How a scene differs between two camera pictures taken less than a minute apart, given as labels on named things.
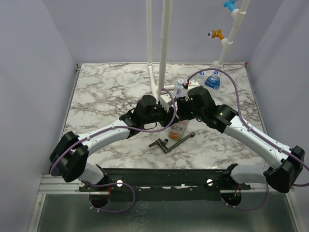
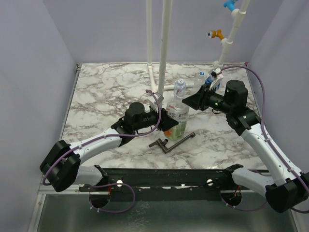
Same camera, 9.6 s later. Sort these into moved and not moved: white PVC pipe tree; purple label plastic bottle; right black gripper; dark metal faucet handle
Moved: right black gripper
Not moved: white PVC pipe tree; purple label plastic bottle; dark metal faucet handle
